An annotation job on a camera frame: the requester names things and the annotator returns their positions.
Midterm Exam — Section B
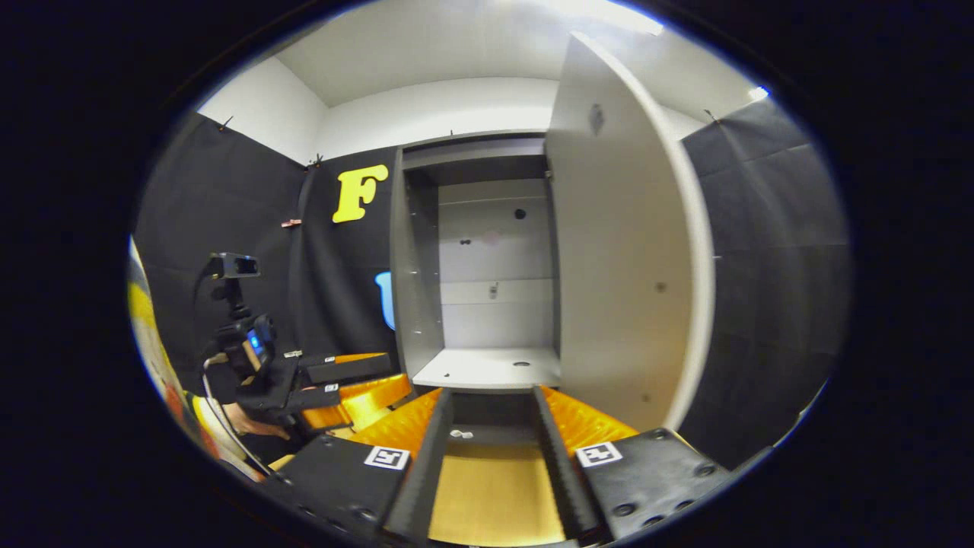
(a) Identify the dark grey cabinet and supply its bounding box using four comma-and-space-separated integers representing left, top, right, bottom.
388, 128, 565, 450

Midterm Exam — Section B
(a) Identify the grey camera cable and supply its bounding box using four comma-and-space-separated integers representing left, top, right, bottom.
199, 354, 276, 479

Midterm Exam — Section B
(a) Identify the beige cabinet door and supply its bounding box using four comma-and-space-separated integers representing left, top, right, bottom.
543, 30, 718, 435

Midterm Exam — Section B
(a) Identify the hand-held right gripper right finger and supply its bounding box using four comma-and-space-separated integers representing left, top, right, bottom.
530, 384, 733, 546

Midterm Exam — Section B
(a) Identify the black backdrop cloth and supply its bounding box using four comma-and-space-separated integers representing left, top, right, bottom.
133, 99, 851, 469

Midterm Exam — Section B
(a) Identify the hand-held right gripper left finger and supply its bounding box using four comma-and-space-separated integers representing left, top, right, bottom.
274, 387, 456, 547

